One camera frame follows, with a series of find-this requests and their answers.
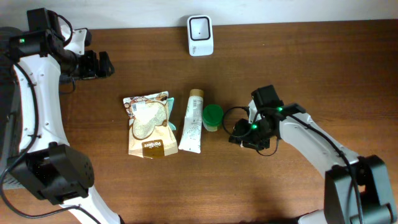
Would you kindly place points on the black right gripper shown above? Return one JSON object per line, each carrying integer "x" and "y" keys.
{"x": 249, "y": 140}

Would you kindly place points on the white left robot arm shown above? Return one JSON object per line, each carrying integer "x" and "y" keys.
{"x": 45, "y": 164}

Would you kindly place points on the white cosmetic tube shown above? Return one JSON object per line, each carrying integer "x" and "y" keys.
{"x": 191, "y": 136}

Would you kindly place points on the beige snack bag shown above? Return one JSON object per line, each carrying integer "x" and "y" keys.
{"x": 150, "y": 134}

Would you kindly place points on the green lid jar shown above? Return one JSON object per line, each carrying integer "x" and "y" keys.
{"x": 212, "y": 117}

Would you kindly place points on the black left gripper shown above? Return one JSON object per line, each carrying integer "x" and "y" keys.
{"x": 92, "y": 71}

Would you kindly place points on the white barcode scanner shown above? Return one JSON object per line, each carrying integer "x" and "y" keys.
{"x": 200, "y": 35}

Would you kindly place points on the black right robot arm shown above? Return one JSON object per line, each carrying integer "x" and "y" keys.
{"x": 357, "y": 188}

